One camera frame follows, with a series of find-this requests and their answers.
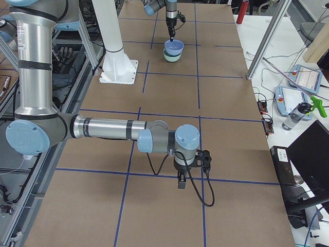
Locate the wooden board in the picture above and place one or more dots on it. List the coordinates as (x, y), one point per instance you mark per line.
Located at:
(318, 47)

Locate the green bowl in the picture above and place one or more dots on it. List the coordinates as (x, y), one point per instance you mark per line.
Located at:
(170, 58)

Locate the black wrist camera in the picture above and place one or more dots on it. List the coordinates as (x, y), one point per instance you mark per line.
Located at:
(203, 160)

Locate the near teach pendant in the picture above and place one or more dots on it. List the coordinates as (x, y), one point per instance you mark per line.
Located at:
(287, 98)

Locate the aluminium frame beam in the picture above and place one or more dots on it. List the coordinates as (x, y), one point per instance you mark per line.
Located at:
(270, 31)

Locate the green spray nozzle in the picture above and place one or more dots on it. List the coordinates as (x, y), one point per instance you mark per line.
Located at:
(317, 104)

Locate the teach pendant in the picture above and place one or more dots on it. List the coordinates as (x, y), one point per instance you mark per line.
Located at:
(287, 98)
(308, 78)

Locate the red bottle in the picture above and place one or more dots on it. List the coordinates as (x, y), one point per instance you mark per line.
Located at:
(242, 11)

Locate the black monitor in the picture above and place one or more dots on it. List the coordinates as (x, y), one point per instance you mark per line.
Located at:
(309, 155)

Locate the far teach pendant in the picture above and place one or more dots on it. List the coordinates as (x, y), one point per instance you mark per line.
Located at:
(308, 78)

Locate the orange connector board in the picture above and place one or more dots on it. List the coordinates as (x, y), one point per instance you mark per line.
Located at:
(262, 103)
(267, 122)

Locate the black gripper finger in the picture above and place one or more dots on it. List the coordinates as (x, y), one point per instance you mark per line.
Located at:
(181, 181)

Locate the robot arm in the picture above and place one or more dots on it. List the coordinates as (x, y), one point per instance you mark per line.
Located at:
(151, 7)

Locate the far orange connector board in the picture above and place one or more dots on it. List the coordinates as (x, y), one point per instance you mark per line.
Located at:
(262, 103)

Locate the clear water bottle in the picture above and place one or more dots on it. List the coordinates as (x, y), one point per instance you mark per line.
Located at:
(296, 115)

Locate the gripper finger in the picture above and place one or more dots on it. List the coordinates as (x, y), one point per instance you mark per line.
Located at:
(172, 34)

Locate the black computer box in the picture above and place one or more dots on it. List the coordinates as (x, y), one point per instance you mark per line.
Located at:
(282, 166)

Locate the grey office chair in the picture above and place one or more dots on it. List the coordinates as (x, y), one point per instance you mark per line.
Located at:
(310, 30)

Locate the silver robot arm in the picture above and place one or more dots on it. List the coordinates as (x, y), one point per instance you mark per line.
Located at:
(38, 125)

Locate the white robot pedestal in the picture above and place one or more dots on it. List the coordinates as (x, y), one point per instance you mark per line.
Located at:
(117, 68)

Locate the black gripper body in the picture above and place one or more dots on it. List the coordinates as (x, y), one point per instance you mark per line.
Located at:
(181, 168)
(170, 21)

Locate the brown paper table cover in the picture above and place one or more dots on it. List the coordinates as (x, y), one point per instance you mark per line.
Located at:
(106, 193)

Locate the near orange connector board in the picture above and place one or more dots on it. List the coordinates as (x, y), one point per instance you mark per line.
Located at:
(267, 122)

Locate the blue bowl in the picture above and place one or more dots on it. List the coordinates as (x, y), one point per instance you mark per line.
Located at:
(174, 47)

